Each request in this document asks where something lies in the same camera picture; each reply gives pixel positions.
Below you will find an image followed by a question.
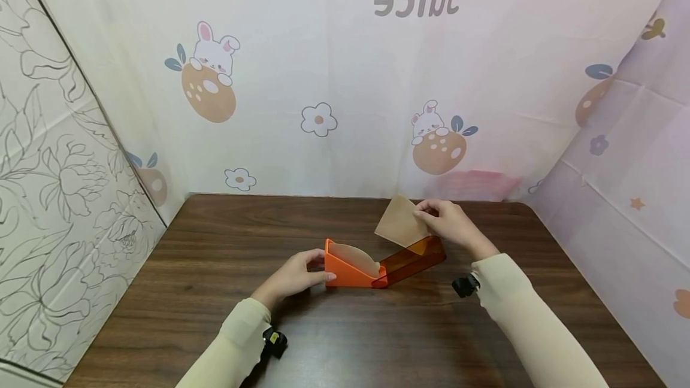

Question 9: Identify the person's left hand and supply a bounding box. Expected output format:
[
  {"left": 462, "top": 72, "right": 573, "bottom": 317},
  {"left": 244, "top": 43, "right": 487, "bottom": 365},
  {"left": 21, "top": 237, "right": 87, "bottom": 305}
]
[{"left": 252, "top": 248, "right": 337, "bottom": 311}]

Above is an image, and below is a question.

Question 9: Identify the person's right hand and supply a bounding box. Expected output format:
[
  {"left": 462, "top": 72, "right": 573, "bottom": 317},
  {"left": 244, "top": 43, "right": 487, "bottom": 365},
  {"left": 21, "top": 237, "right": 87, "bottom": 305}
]
[{"left": 413, "top": 199, "right": 501, "bottom": 262}]

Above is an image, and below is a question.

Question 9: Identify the orange box with transparent lid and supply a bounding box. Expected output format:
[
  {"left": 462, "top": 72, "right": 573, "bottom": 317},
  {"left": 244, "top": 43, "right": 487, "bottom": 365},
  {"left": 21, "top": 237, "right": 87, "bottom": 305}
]
[{"left": 323, "top": 235, "right": 447, "bottom": 289}]

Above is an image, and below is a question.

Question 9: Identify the brown filter paper sheet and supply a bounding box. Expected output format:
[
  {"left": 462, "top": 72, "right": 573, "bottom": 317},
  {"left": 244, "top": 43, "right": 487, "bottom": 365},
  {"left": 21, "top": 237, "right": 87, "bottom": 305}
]
[{"left": 374, "top": 193, "right": 432, "bottom": 256}]

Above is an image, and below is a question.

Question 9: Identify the person's right forearm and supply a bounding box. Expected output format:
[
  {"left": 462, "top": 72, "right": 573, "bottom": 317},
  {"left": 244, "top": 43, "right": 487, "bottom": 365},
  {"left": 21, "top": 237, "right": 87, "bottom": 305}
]
[{"left": 471, "top": 253, "right": 610, "bottom": 388}]

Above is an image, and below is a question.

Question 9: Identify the person's left forearm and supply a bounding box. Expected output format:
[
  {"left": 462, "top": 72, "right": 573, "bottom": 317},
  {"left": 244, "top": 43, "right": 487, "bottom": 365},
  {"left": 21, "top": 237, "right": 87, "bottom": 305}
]
[{"left": 175, "top": 298, "right": 272, "bottom": 388}]

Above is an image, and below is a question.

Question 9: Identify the stack of brown filters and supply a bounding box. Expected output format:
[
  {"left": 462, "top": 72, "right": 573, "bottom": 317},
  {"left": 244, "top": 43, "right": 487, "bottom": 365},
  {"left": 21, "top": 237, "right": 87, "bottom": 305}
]
[{"left": 328, "top": 242, "right": 382, "bottom": 279}]

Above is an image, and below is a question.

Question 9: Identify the black wrist band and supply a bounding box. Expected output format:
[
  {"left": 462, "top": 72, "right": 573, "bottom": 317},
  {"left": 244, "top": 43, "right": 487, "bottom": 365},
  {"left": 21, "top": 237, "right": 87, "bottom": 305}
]
[
  {"left": 452, "top": 273, "right": 480, "bottom": 299},
  {"left": 262, "top": 326, "right": 289, "bottom": 359}
]

